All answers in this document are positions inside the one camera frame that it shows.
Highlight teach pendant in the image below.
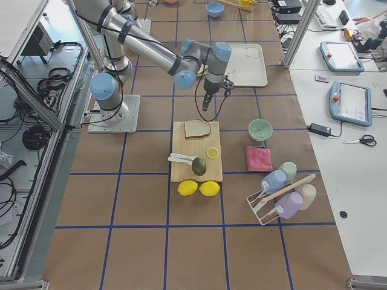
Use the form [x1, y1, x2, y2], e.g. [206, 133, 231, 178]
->
[328, 81, 372, 127]
[319, 41, 365, 73]

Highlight white wire cup rack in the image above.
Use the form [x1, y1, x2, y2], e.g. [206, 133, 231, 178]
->
[246, 189, 279, 226]

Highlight avocado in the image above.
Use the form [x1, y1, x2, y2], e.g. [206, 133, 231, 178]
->
[191, 157, 207, 176]

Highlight near teach pendant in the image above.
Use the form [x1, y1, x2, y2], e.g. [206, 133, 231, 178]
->
[328, 81, 372, 127]

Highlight wooden mug rack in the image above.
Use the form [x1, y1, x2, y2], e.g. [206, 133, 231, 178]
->
[218, 0, 254, 11]

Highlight right yellow lemon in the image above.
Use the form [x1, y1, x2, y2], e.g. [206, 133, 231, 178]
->
[199, 181, 220, 196]

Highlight blue bowl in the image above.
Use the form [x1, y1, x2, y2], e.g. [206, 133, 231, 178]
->
[206, 2, 225, 18]

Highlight yellow lemon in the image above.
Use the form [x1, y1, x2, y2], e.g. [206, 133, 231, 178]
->
[199, 181, 220, 196]
[177, 180, 198, 196]

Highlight far teach pendant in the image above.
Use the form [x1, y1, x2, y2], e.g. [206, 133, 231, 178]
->
[319, 41, 365, 73]

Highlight green bowl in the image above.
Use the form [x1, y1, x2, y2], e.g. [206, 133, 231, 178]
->
[248, 119, 273, 141]

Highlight wooden cutting board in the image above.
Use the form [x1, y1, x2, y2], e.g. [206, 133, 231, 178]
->
[170, 120, 224, 183]

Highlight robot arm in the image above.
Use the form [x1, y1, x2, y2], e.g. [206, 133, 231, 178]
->
[73, 1, 233, 111]
[109, 0, 142, 28]

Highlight black scissors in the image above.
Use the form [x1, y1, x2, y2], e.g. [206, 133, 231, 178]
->
[343, 134, 377, 147]

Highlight round cream plate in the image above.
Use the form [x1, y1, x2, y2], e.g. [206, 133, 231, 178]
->
[197, 65, 208, 77]

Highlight pink cloth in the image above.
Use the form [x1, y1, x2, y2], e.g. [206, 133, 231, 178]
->
[246, 146, 273, 172]

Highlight white bread slice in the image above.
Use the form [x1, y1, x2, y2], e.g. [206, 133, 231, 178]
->
[184, 120, 211, 139]

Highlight left yellow lemon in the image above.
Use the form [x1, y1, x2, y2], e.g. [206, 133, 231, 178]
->
[177, 180, 198, 196]

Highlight black power adapter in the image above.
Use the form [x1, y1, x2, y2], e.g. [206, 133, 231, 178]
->
[307, 123, 331, 137]

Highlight lemon half slice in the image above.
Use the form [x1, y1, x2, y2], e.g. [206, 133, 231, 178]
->
[206, 147, 219, 159]

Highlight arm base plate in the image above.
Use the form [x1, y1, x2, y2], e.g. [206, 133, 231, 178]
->
[131, 18, 152, 39]
[88, 94, 140, 134]

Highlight wooden rolling pin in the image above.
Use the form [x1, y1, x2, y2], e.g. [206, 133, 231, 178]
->
[260, 173, 316, 204]

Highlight purple cup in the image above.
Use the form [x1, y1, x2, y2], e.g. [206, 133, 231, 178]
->
[275, 192, 304, 219]

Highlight green cup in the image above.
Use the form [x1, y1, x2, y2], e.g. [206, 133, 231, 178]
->
[278, 161, 297, 185]

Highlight cream bear serving tray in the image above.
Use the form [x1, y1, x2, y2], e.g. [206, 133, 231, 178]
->
[226, 43, 268, 88]

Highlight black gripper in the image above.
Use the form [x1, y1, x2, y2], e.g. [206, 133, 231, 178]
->
[202, 72, 234, 112]

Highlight yellow mug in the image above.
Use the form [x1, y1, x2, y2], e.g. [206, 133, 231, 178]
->
[239, 0, 256, 7]

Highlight blue cup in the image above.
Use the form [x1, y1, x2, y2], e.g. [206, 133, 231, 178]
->
[261, 170, 287, 195]

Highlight cream cup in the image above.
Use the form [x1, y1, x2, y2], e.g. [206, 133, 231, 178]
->
[295, 184, 317, 210]

